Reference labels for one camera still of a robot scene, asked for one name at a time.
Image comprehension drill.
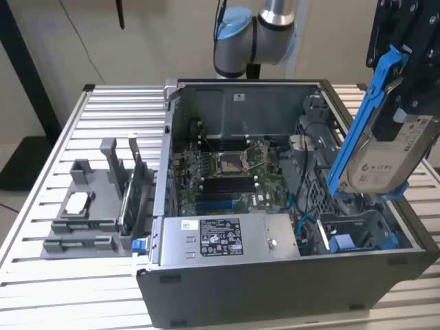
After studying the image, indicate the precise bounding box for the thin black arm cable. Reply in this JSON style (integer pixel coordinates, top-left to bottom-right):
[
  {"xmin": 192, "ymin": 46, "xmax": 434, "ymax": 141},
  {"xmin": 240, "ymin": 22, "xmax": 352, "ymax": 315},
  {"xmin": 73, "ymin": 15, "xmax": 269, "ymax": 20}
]
[{"xmin": 213, "ymin": 0, "xmax": 228, "ymax": 44}]

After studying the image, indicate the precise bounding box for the silver CPU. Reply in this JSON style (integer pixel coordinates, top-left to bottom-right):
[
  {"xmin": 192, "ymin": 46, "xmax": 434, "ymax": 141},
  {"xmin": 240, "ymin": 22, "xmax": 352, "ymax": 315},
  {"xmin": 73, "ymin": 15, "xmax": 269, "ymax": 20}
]
[{"xmin": 65, "ymin": 194, "xmax": 91, "ymax": 215}]

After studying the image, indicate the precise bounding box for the silver power supply unit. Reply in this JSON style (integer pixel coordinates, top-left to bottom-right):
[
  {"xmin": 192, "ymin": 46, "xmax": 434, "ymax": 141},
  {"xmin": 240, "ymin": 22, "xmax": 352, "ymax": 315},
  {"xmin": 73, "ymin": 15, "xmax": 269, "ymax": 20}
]
[{"xmin": 158, "ymin": 212, "xmax": 300, "ymax": 267}]

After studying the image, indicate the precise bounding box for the thin blue wire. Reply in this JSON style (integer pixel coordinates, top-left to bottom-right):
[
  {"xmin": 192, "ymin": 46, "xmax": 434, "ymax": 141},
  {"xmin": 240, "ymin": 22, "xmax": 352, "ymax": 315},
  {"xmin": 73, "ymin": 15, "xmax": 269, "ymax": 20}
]
[{"xmin": 287, "ymin": 194, "xmax": 312, "ymax": 245}]

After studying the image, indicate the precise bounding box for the thin wire locking lever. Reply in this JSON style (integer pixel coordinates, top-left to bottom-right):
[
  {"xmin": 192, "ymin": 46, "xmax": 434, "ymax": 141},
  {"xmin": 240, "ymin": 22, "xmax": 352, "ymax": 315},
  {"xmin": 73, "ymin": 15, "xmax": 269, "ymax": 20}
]
[{"xmin": 202, "ymin": 134, "xmax": 218, "ymax": 155}]

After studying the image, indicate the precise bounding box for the black hanging rod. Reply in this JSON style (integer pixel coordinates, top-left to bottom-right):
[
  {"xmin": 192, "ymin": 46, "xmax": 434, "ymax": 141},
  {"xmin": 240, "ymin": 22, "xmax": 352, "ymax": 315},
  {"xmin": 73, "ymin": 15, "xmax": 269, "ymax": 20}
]
[{"xmin": 115, "ymin": 0, "xmax": 125, "ymax": 30}]

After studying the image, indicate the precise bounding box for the black looped case wire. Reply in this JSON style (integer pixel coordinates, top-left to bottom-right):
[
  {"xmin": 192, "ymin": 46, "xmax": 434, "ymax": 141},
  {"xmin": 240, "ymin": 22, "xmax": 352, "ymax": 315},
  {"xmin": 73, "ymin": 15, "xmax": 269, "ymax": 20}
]
[{"xmin": 295, "ymin": 122, "xmax": 320, "ymax": 214}]

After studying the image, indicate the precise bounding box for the black expansion slot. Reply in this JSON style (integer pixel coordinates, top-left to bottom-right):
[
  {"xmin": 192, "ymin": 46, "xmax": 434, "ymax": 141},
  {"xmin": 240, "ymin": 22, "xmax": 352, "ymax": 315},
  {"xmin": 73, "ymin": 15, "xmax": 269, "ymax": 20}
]
[{"xmin": 196, "ymin": 192, "xmax": 234, "ymax": 203}]

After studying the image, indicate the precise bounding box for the blue expansion slot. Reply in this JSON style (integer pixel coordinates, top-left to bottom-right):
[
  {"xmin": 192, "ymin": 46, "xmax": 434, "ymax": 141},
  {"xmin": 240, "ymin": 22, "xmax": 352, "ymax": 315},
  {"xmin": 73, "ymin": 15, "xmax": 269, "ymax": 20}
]
[{"xmin": 196, "ymin": 202, "xmax": 234, "ymax": 212}]

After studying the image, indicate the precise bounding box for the green motherboard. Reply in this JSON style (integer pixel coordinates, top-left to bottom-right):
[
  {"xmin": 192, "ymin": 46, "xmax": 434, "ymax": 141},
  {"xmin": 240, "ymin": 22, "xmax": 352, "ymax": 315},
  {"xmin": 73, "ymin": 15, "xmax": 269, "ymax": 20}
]
[{"xmin": 171, "ymin": 137, "xmax": 296, "ymax": 216}]

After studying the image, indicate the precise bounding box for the green graphics card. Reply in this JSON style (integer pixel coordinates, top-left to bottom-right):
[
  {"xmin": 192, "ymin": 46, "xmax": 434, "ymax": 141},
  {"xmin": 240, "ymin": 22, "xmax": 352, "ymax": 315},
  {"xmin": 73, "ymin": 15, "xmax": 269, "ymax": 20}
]
[{"xmin": 118, "ymin": 135, "xmax": 155, "ymax": 238}]

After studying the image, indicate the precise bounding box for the green RAM stick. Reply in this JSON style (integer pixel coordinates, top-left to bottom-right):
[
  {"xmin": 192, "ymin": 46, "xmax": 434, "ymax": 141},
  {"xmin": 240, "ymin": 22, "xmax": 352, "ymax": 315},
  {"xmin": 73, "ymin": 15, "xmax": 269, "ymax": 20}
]
[
  {"xmin": 61, "ymin": 223, "xmax": 114, "ymax": 232},
  {"xmin": 58, "ymin": 241, "xmax": 106, "ymax": 250}
]

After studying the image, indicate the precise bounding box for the CPU socket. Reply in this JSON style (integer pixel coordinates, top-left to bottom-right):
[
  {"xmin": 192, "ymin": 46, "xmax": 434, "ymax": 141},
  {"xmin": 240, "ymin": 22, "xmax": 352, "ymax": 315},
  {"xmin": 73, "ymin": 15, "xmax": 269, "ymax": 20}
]
[{"xmin": 212, "ymin": 151, "xmax": 247, "ymax": 175}]

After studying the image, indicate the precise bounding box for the grey parts rack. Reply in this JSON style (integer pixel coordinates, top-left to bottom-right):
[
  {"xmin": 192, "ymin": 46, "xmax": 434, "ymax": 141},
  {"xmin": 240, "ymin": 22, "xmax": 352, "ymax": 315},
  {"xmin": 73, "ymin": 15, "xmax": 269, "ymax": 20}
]
[{"xmin": 40, "ymin": 137, "xmax": 159, "ymax": 261}]

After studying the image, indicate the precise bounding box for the metal socket cover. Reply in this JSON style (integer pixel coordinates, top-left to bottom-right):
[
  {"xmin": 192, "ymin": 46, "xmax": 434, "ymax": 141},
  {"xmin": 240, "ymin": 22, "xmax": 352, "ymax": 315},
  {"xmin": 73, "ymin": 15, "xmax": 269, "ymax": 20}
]
[{"xmin": 242, "ymin": 142, "xmax": 272, "ymax": 169}]

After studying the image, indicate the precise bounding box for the dark grey PC case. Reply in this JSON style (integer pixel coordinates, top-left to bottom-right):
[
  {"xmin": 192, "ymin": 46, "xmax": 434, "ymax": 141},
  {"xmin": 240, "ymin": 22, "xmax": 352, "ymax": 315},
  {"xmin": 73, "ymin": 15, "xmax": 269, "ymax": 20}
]
[{"xmin": 135, "ymin": 78, "xmax": 440, "ymax": 329}]

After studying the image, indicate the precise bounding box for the perforated grey metal cage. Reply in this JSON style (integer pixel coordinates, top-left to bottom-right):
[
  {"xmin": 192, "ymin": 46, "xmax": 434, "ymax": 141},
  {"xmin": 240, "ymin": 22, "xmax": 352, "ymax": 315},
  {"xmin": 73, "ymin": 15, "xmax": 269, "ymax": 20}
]
[{"xmin": 291, "ymin": 94, "xmax": 355, "ymax": 221}]

